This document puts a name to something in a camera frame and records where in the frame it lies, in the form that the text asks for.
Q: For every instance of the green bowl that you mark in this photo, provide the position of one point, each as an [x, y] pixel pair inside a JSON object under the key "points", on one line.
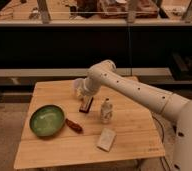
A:
{"points": [[47, 120]]}

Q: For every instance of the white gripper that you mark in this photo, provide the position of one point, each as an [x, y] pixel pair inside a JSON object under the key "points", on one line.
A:
{"points": [[78, 89]]}

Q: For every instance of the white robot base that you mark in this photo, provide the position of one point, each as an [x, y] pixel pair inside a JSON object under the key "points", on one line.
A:
{"points": [[182, 158]]}

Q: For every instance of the white napkin packet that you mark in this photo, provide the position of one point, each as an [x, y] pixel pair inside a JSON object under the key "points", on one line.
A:
{"points": [[106, 139]]}

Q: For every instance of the brown snack bar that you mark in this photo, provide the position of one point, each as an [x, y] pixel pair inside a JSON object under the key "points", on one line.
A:
{"points": [[74, 126]]}

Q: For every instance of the clear plastic bottle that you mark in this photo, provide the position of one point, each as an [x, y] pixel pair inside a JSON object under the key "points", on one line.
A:
{"points": [[106, 111]]}

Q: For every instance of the dark rectangular box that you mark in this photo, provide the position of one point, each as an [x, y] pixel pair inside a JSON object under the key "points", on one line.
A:
{"points": [[86, 104]]}

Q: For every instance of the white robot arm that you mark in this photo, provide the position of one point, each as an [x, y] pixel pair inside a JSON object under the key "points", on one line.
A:
{"points": [[163, 102]]}

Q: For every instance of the wooden table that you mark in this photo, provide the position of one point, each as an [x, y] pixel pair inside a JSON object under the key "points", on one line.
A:
{"points": [[136, 134]]}

